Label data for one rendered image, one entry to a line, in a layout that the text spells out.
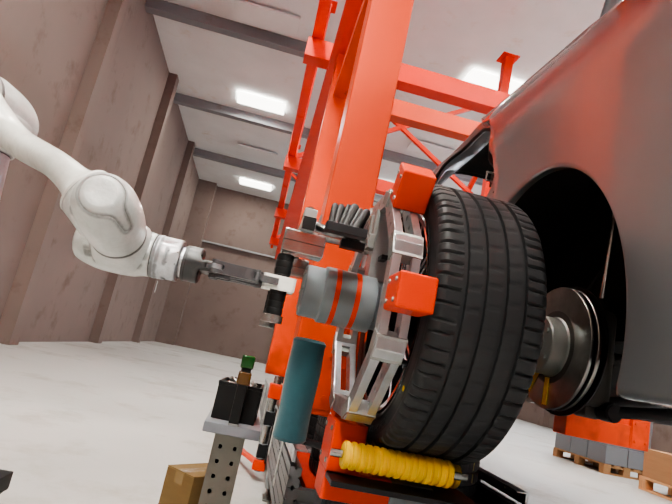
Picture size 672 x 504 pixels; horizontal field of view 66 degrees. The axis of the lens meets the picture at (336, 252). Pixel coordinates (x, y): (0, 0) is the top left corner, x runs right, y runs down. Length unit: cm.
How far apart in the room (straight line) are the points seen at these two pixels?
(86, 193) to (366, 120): 120
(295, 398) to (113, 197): 70
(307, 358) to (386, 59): 117
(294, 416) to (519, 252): 67
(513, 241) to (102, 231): 79
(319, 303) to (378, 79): 102
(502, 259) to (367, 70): 110
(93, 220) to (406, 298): 55
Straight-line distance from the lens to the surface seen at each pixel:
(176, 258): 108
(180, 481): 222
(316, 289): 122
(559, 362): 143
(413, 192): 116
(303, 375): 136
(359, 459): 118
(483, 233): 112
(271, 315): 108
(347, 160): 185
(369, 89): 197
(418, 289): 97
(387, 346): 104
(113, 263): 109
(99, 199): 93
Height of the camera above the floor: 70
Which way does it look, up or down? 12 degrees up
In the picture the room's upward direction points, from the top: 12 degrees clockwise
